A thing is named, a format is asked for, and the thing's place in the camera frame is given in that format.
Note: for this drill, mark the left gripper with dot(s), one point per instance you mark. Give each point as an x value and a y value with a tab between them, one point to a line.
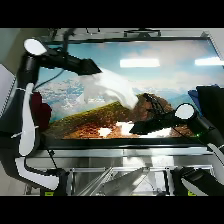
83	66

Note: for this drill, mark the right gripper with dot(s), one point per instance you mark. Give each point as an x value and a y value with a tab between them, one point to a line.
150	125

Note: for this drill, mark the white garment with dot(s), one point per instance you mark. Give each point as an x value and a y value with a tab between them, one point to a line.
111	87

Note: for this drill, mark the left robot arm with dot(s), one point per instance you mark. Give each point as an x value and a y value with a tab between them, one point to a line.
27	133

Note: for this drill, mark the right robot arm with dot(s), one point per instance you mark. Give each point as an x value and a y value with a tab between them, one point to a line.
200	125

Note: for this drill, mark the blue garment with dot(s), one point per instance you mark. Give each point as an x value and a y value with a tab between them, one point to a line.
193	96

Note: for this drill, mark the dark red garment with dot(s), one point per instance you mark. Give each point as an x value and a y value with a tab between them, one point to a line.
40	111

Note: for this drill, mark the black garment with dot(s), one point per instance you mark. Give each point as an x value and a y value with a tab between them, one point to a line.
211	101

